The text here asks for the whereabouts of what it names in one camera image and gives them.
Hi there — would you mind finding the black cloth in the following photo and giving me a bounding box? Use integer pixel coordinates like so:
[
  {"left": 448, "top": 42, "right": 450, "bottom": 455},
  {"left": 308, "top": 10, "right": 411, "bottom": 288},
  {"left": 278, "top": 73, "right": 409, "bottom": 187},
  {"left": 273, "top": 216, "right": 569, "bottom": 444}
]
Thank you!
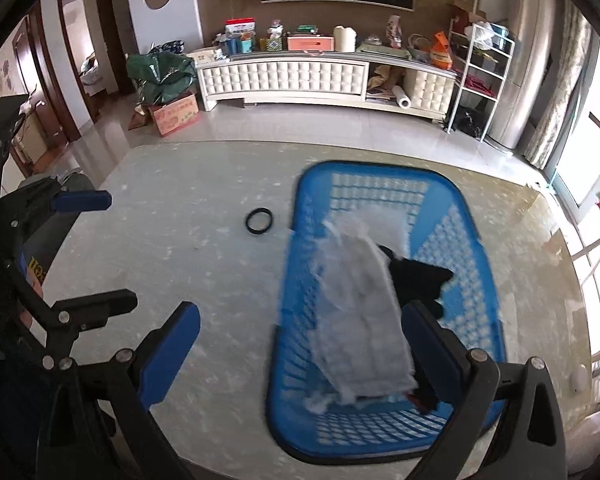
[{"left": 377, "top": 244, "right": 456, "bottom": 321}]

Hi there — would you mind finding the patterned curtain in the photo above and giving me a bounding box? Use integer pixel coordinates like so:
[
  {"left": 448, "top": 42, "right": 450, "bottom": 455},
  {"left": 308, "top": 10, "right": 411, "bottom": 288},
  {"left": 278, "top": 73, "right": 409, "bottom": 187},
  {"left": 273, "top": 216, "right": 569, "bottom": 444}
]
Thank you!
[{"left": 522, "top": 0, "right": 593, "bottom": 171}]

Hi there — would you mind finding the white tufted TV cabinet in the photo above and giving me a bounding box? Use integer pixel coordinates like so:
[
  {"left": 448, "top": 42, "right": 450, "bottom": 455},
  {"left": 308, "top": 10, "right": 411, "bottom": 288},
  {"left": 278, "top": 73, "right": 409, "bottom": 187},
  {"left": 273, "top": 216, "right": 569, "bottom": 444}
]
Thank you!
[{"left": 187, "top": 46, "right": 458, "bottom": 123}]

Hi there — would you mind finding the white plastic jug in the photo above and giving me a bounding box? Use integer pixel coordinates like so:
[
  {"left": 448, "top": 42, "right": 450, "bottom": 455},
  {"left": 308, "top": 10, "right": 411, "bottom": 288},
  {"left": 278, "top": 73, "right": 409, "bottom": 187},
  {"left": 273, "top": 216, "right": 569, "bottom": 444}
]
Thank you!
[{"left": 333, "top": 25, "right": 358, "bottom": 53}]

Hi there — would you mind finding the red and white box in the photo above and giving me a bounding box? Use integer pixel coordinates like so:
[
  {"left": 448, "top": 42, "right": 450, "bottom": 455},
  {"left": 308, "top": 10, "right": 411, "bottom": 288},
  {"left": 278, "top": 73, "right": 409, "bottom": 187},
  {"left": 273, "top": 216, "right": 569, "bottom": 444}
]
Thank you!
[{"left": 225, "top": 18, "right": 257, "bottom": 38}]

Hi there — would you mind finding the white plastic bag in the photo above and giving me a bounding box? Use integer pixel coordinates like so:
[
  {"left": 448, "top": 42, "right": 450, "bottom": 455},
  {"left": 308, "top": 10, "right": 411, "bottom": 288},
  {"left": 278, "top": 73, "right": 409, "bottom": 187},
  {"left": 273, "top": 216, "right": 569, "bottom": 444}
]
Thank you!
[{"left": 472, "top": 22, "right": 496, "bottom": 46}]

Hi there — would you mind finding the small grey wicker basket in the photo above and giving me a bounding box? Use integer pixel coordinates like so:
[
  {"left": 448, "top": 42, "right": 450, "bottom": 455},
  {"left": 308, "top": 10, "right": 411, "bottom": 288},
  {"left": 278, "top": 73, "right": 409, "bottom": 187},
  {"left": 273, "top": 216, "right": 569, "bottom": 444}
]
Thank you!
[{"left": 407, "top": 34, "right": 433, "bottom": 63}]

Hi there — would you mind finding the silver standing air conditioner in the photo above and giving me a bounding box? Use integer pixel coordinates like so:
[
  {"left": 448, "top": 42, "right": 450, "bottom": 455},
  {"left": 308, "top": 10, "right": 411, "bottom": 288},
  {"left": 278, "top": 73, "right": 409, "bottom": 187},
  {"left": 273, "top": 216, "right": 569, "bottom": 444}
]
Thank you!
[{"left": 482, "top": 0, "right": 543, "bottom": 151}]

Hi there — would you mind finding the black bag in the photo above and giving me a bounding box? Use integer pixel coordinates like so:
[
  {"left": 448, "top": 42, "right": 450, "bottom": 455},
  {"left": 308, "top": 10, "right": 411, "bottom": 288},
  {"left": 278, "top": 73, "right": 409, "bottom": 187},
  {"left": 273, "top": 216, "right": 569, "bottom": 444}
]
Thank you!
[{"left": 452, "top": 110, "right": 483, "bottom": 136}]

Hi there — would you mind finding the blue plastic basket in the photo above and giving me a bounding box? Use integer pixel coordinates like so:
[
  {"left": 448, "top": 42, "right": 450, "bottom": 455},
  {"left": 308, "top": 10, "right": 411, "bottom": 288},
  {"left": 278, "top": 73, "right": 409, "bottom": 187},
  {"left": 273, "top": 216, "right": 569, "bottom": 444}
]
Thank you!
[{"left": 266, "top": 160, "right": 508, "bottom": 466}]

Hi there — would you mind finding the brown wooden door frame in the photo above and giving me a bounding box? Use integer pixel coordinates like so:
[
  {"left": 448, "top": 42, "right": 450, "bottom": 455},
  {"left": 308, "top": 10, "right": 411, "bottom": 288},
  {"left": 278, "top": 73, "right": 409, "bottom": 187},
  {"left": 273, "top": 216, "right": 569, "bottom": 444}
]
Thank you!
[{"left": 57, "top": 0, "right": 130, "bottom": 126}]

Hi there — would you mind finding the white wire rack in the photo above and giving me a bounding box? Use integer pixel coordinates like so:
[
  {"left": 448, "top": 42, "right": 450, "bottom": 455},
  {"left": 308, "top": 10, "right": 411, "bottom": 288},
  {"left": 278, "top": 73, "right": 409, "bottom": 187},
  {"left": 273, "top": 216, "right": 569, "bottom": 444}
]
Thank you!
[{"left": 446, "top": 22, "right": 516, "bottom": 141}]

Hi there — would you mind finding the white cloth pile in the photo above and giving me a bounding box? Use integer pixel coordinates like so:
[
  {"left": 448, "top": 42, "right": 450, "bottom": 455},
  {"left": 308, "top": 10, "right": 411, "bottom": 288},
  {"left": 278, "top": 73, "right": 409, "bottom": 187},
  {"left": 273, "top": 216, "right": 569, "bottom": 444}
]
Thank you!
[{"left": 565, "top": 400, "right": 600, "bottom": 480}]

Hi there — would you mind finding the orange bag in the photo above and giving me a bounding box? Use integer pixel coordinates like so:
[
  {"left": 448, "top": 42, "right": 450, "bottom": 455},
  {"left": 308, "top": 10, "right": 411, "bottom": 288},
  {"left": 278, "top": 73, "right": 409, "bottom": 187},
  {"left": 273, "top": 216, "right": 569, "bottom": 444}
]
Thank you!
[{"left": 429, "top": 31, "right": 455, "bottom": 71}]

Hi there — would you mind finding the pink box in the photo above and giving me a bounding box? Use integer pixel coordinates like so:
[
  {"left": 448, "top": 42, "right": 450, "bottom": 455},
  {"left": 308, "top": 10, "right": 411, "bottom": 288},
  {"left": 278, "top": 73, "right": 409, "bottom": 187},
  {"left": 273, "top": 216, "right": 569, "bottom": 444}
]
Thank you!
[{"left": 286, "top": 35, "right": 335, "bottom": 52}]

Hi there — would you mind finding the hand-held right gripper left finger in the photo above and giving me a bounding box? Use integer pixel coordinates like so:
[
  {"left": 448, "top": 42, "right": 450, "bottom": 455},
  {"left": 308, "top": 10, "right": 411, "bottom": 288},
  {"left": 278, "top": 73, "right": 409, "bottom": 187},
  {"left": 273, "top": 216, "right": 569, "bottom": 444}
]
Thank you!
[{"left": 40, "top": 301, "right": 201, "bottom": 480}]

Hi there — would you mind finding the cardboard box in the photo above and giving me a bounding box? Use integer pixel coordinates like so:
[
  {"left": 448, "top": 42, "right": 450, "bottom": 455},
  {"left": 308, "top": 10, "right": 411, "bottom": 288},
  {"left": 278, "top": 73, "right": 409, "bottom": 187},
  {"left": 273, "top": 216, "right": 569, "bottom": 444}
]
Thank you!
[{"left": 147, "top": 91, "right": 201, "bottom": 137}]

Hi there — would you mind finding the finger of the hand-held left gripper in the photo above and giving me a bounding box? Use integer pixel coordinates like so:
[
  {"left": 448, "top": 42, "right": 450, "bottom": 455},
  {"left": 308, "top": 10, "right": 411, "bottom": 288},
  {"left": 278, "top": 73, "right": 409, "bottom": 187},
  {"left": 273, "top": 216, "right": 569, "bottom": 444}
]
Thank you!
[
  {"left": 30, "top": 289, "right": 139, "bottom": 372},
  {"left": 2, "top": 180, "right": 113, "bottom": 231}
]

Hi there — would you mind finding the white textured towel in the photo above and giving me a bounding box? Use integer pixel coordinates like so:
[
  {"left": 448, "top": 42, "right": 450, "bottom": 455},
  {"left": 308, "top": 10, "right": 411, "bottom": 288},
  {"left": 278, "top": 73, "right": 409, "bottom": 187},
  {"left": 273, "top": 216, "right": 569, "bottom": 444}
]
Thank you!
[{"left": 310, "top": 217, "right": 421, "bottom": 411}]

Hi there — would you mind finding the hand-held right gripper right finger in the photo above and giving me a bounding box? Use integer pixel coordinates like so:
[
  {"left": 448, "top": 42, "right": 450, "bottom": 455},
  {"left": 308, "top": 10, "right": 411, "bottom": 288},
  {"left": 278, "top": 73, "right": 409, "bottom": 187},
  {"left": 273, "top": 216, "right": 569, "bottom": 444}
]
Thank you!
[{"left": 403, "top": 301, "right": 569, "bottom": 480}]

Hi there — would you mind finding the green bag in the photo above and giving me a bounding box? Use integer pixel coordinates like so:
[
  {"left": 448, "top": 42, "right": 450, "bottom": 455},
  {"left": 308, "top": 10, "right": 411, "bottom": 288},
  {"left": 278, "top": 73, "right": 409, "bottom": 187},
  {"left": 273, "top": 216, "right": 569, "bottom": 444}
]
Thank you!
[{"left": 126, "top": 40, "right": 198, "bottom": 106}]

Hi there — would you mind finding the black ring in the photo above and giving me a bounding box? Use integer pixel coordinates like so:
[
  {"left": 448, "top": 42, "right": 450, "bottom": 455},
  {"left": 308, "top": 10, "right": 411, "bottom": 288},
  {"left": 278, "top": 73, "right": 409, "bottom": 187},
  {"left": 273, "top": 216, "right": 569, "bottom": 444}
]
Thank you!
[{"left": 245, "top": 207, "right": 275, "bottom": 236}]

